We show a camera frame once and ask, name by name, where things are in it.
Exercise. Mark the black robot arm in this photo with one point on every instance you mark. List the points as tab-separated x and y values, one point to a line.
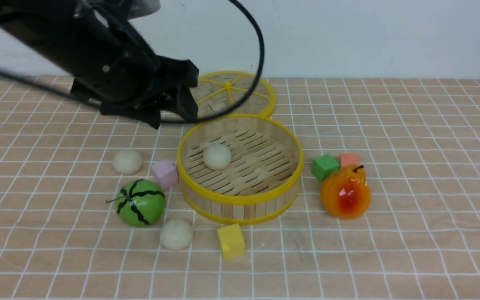
55	29

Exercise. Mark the white bun front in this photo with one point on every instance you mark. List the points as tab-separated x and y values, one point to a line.
176	234

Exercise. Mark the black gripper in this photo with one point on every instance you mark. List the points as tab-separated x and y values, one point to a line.
127	85

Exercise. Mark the pink foam cube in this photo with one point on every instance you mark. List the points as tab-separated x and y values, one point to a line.
165	174

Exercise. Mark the white bun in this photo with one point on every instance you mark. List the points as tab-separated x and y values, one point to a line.
217	156
176	234
127	162

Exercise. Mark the green toy watermelon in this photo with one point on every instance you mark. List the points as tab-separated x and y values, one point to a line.
140	203

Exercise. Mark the salmon foam cube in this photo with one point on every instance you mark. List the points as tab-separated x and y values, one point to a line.
347	159

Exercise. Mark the green foam cube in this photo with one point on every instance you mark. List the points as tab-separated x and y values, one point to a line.
324	166

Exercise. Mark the yellow foam cube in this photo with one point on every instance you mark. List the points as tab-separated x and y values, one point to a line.
232	241

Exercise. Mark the bamboo steamer lid yellow rim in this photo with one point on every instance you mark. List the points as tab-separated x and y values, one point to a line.
219	90

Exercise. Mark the checkered orange tablecloth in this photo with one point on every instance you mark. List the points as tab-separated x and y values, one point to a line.
419	143

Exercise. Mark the orange toy pear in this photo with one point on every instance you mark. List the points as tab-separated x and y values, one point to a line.
345	194

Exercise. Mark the bamboo steamer tray yellow rim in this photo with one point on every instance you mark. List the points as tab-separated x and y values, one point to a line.
262	180

